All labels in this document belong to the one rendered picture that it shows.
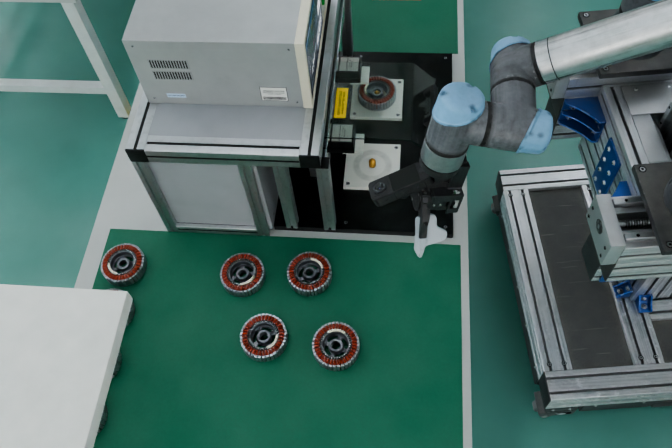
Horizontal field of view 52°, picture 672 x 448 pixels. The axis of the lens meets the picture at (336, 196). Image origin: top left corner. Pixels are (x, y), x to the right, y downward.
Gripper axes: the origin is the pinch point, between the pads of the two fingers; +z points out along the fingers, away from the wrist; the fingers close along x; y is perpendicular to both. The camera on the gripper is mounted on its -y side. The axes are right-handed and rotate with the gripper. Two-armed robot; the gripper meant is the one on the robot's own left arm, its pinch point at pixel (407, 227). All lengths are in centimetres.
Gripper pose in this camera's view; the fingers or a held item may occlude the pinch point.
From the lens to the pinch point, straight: 136.1
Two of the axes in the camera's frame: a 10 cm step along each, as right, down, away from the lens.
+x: -1.6, -7.8, 6.1
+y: 9.8, -0.5, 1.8
